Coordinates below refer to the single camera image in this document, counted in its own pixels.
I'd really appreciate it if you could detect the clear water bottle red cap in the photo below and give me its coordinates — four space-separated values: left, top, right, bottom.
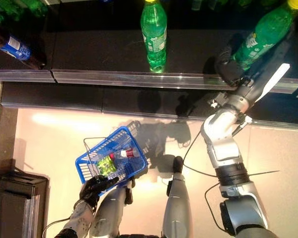
109 147 143 172

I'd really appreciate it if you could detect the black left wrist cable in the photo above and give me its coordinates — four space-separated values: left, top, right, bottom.
41 217 73 238

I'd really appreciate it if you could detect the pepsi cola bottle blue label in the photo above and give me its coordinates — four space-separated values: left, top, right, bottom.
0 18 47 70

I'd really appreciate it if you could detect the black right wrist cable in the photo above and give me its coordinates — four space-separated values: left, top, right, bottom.
182 121 281 231

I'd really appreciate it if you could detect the blue plastic shopping basket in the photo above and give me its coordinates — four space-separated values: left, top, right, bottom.
75 125 149 196

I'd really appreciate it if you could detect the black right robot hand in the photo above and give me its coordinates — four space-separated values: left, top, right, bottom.
215 48 281 86

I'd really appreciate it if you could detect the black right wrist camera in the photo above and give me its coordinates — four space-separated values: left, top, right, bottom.
210 91 232 109

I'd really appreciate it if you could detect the black store shelf unit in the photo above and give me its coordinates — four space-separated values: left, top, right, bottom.
0 0 298 124

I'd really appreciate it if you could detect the clear plastic price rail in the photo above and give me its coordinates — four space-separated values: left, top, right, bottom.
0 69 57 84
51 69 298 96

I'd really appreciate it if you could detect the grey right robot leg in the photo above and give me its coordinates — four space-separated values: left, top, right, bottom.
161 155 193 238

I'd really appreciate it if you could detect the black side shelf unit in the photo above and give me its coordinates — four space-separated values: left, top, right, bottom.
0 158 51 238

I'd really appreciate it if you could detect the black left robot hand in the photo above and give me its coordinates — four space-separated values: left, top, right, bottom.
79 175 120 203

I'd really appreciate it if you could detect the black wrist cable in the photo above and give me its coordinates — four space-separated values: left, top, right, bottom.
41 217 73 238
182 121 281 231

